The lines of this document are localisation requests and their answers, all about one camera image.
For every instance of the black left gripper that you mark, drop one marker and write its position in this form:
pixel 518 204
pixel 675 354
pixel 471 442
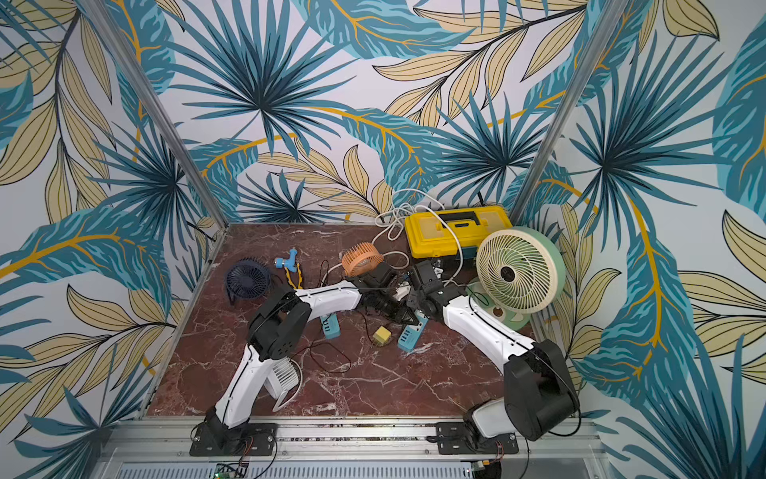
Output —
pixel 402 312

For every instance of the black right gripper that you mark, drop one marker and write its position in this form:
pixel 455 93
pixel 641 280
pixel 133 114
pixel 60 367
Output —
pixel 416 298

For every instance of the yellow USB charger plug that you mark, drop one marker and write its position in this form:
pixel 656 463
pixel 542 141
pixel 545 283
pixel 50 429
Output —
pixel 381 337

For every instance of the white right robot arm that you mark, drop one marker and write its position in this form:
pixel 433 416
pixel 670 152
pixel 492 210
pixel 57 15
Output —
pixel 539 393

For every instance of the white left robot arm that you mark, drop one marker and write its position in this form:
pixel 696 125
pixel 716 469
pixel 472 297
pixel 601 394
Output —
pixel 273 335

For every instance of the green and cream desk fan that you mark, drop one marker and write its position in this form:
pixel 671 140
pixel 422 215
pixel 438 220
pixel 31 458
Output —
pixel 520 272

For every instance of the blue handheld fan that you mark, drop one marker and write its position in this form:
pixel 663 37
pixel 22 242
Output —
pixel 288 263

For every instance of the white small desk fan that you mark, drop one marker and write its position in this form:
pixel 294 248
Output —
pixel 284 382

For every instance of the navy small desk fan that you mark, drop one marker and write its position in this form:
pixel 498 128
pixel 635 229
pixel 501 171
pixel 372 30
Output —
pixel 247 279

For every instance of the yellow and black toolbox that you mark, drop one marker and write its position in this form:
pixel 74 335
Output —
pixel 439 235

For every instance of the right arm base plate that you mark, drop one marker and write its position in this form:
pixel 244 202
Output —
pixel 461 438

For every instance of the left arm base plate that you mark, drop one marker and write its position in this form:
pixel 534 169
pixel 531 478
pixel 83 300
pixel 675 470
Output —
pixel 211 439

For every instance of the aluminium front rail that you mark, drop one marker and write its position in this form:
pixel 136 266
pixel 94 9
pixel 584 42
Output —
pixel 352 447

